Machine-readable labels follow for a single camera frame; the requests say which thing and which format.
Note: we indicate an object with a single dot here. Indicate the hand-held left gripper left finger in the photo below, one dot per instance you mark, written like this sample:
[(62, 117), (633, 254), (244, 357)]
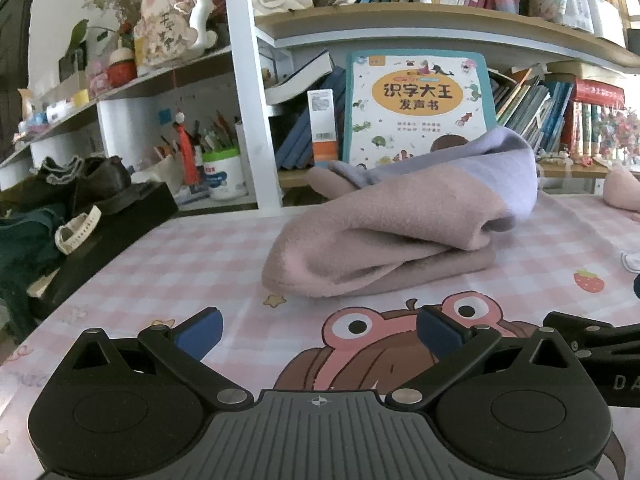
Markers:
[(200, 334)]

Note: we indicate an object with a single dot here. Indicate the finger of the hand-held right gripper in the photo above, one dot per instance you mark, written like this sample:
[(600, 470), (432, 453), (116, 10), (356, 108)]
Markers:
[(636, 286), (570, 325)]

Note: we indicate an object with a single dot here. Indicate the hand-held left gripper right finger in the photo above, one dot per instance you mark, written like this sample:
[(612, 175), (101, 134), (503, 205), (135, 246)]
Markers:
[(440, 332)]

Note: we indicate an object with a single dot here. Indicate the pink and purple sweater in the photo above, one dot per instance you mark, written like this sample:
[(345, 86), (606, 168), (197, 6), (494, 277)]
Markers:
[(375, 230)]

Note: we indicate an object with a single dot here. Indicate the pink checked cartoon tablecloth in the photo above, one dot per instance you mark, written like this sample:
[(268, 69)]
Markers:
[(200, 260)]

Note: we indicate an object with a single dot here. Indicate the pink plush toy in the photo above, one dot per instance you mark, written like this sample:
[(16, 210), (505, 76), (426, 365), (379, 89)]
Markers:
[(622, 192)]

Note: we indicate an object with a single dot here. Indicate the black box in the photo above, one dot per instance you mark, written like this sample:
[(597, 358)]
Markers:
[(115, 240)]

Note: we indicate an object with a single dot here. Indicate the pink artificial flower bunch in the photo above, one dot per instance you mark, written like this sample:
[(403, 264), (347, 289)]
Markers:
[(620, 135)]

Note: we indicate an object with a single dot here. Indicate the white pen holder tub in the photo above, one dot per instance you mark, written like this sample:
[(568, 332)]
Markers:
[(225, 177)]

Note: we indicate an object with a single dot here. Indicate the white pencil pouch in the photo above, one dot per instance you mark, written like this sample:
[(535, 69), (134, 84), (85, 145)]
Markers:
[(160, 172)]

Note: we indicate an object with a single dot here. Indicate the black leather shoe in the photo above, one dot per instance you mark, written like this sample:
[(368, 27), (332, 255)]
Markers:
[(100, 180)]

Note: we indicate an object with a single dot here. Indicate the red tassel ornament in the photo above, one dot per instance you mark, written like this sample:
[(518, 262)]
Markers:
[(186, 150)]

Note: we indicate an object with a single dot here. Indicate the dark green cloth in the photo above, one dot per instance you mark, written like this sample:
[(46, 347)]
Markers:
[(25, 255)]

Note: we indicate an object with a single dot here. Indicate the thick red book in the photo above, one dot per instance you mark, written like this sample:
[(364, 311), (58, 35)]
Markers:
[(597, 92)]

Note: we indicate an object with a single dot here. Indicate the bunch of pens and pencils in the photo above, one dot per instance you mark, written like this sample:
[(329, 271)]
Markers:
[(220, 132)]

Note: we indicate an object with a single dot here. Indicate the row of leaning children's books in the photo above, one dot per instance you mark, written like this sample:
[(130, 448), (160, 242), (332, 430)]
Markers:
[(525, 105)]

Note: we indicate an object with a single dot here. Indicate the set of dark blue books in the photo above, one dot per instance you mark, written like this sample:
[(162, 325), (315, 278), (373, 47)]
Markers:
[(300, 140)]

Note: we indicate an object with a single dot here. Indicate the teal children's picture book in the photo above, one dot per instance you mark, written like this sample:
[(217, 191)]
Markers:
[(415, 110)]

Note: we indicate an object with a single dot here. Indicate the white and wooden bookshelf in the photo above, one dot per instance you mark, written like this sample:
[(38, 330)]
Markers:
[(245, 110)]

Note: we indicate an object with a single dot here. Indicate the white and orange carton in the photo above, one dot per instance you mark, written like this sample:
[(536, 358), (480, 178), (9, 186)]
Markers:
[(320, 125)]

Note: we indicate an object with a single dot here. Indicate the thick dark-cover book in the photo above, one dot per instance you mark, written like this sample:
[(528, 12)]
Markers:
[(300, 80)]

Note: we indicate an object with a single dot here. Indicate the red round doll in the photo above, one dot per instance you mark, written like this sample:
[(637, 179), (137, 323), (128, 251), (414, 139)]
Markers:
[(121, 67)]

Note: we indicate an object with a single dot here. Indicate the white patterned containers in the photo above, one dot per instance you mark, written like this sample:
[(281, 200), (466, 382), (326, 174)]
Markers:
[(590, 10)]

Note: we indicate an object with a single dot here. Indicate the white teapot ornament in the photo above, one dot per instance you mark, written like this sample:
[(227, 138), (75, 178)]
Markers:
[(170, 25)]

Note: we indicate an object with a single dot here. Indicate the green leafy plant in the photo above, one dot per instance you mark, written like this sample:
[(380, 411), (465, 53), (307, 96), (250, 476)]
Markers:
[(77, 35)]

